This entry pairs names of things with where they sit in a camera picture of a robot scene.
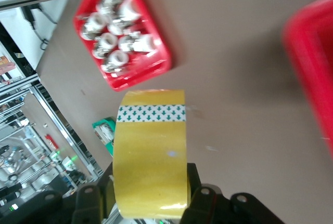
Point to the white circuit breaker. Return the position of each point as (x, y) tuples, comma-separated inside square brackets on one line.
[(104, 131)]

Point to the aluminium table side rail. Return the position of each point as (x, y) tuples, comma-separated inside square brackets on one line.
[(65, 135)]

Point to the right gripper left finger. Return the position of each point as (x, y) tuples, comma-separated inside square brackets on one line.
[(88, 203)]

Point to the yellow packing tape roll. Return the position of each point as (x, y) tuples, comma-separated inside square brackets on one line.
[(151, 143)]

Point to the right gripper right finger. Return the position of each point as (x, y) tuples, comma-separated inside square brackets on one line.
[(208, 205)]

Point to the metal fitting with white caps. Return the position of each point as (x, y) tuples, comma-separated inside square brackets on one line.
[(106, 40), (95, 24), (117, 59), (144, 43), (128, 9)]

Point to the green plastic tray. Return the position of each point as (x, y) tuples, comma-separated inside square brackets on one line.
[(100, 124)]

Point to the empty red plastic tray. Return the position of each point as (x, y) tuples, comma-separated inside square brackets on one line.
[(312, 65)]

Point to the red tray holding fittings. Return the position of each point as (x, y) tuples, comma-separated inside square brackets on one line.
[(145, 73)]

